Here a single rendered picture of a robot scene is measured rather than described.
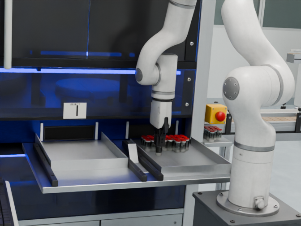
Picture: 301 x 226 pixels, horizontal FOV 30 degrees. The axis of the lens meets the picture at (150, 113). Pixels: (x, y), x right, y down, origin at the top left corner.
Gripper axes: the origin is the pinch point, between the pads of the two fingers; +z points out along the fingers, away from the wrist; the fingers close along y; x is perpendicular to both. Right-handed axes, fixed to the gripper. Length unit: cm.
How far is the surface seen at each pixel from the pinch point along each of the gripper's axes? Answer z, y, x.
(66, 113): -7.0, -14.0, -31.8
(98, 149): 5.9, -9.0, -20.2
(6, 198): 11, 20, -56
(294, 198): 94, -152, 172
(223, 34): 0, -475, 267
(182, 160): 5.9, 6.9, 6.8
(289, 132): 6, -25, 73
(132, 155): 3.7, 5.7, -11.9
